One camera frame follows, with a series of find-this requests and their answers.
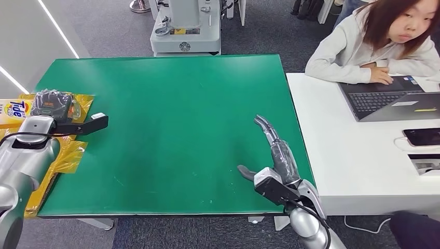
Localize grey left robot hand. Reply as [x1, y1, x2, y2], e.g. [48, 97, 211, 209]
[30, 89, 82, 124]

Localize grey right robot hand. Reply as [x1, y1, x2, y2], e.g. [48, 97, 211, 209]
[237, 115, 303, 187]

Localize orange detergent bottle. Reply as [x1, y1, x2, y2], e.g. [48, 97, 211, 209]
[0, 99, 75, 130]

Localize yellow film wrapped box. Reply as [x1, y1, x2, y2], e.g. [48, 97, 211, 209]
[0, 91, 94, 218]

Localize white desk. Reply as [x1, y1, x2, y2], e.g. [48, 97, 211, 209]
[286, 72, 440, 217]

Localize large metal table foot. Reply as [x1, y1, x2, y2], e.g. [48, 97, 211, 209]
[273, 215, 292, 232]

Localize grey laptop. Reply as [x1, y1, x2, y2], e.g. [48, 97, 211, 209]
[338, 75, 440, 123]

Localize green table mat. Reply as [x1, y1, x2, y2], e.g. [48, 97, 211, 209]
[36, 54, 315, 217]

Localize person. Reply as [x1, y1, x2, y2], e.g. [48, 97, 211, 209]
[304, 0, 440, 86]

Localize person's hand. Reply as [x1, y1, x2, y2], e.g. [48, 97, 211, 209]
[369, 66, 395, 86]

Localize chrome stanchion base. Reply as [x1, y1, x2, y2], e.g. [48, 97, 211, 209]
[129, 0, 152, 14]

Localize long metal table foot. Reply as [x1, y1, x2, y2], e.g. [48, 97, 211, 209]
[77, 217, 115, 231]

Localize white box device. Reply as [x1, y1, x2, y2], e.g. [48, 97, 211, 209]
[408, 153, 440, 177]

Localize black smartphone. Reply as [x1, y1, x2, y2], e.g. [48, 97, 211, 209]
[402, 128, 440, 148]

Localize dark seat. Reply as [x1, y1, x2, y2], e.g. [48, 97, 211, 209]
[389, 211, 440, 249]

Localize white machine stand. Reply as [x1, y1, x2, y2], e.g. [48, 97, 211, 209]
[149, 0, 223, 57]

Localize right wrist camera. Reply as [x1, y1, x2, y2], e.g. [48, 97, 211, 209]
[253, 167, 302, 206]

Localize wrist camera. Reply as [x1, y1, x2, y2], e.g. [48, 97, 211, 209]
[54, 112, 109, 137]
[253, 167, 302, 206]

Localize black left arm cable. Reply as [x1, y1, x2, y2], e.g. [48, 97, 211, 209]
[0, 132, 70, 148]

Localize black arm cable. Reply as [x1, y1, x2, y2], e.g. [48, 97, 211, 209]
[0, 132, 70, 148]
[281, 197, 333, 249]

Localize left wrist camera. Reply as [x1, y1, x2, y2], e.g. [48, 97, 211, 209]
[54, 112, 109, 137]

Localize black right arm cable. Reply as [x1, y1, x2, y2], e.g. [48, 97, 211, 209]
[281, 197, 333, 249]

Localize white wall light strip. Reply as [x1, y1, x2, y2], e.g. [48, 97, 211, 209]
[37, 0, 81, 60]

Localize white floor cable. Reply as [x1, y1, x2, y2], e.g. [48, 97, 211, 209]
[343, 215, 393, 236]

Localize white charging cable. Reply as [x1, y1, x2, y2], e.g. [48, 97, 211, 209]
[394, 136, 440, 154]

